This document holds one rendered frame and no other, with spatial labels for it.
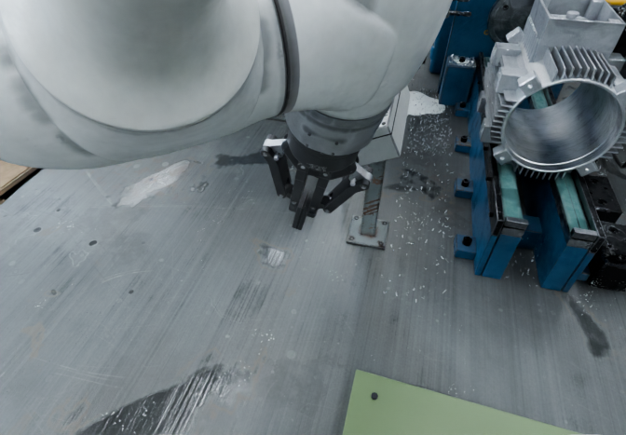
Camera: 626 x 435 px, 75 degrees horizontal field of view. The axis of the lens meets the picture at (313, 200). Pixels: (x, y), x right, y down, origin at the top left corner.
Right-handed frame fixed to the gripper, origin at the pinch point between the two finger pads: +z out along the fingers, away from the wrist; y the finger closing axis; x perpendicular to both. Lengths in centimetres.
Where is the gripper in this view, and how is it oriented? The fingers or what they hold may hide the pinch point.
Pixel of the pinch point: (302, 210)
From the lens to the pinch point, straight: 56.9
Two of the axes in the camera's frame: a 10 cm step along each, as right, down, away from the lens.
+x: 2.8, -8.4, 4.7
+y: 9.5, 3.2, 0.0
